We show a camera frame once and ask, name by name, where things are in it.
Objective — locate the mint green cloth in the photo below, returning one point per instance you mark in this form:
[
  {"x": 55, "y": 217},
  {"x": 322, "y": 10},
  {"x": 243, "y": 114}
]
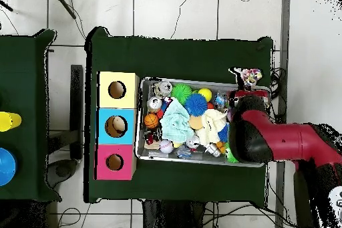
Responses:
[{"x": 175, "y": 123}]

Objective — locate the blue bowl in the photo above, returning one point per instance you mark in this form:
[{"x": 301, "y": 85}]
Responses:
[{"x": 6, "y": 166}]

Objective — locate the small orange basketball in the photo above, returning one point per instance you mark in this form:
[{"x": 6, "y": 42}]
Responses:
[{"x": 151, "y": 121}]

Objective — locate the yellow cup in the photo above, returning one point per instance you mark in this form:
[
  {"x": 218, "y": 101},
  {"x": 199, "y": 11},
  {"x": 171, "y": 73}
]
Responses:
[{"x": 10, "y": 121}]

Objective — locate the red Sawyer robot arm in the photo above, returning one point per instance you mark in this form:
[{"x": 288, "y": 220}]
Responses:
[{"x": 294, "y": 139}]

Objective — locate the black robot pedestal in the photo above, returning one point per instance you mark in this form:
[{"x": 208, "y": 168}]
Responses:
[{"x": 171, "y": 214}]

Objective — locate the cream cloth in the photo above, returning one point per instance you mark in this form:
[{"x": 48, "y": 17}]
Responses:
[{"x": 211, "y": 126}]

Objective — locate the black tripod leg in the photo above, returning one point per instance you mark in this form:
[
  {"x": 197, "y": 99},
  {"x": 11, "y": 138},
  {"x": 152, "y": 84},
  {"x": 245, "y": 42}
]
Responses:
[
  {"x": 65, "y": 5},
  {"x": 6, "y": 6}
]

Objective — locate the dark green table cloth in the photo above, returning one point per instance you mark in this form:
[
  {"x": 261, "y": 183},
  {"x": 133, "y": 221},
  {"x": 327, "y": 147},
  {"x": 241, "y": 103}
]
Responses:
[
  {"x": 26, "y": 78},
  {"x": 173, "y": 56}
]

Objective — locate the multicoloured knotted rag toy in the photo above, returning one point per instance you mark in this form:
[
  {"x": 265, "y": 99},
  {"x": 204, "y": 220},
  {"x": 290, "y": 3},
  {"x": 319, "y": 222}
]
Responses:
[{"x": 251, "y": 77}]

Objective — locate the wooden box with three holes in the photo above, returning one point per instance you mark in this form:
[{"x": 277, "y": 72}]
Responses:
[{"x": 117, "y": 103}]

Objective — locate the silver drink can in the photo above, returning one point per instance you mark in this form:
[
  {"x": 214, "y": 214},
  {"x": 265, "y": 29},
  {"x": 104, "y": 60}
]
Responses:
[{"x": 163, "y": 88}]

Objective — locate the blue spiky ball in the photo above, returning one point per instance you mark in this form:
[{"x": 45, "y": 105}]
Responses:
[{"x": 196, "y": 105}]

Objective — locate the shallow silver mesh bin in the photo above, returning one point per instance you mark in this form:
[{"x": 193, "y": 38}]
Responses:
[{"x": 200, "y": 159}]

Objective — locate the green spiky ball with eyes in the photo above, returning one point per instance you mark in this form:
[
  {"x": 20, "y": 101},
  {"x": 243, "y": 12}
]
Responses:
[{"x": 231, "y": 158}]

